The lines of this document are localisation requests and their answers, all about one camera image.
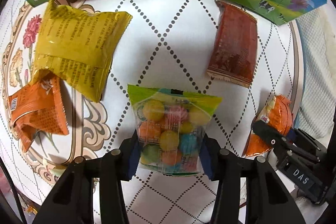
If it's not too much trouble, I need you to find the white textured blanket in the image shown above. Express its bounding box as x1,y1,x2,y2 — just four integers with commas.
295,7,335,144

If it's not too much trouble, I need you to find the yellow snack packet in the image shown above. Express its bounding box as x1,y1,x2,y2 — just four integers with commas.
31,0,132,102

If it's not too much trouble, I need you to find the orange snack packet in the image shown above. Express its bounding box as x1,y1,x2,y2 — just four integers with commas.
244,94,293,157
8,73,69,153

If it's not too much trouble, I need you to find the dark red snack packet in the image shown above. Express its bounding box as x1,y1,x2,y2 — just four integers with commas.
207,0,257,88

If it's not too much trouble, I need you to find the colourful candy ball bag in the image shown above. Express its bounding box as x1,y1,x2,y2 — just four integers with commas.
127,84,222,176

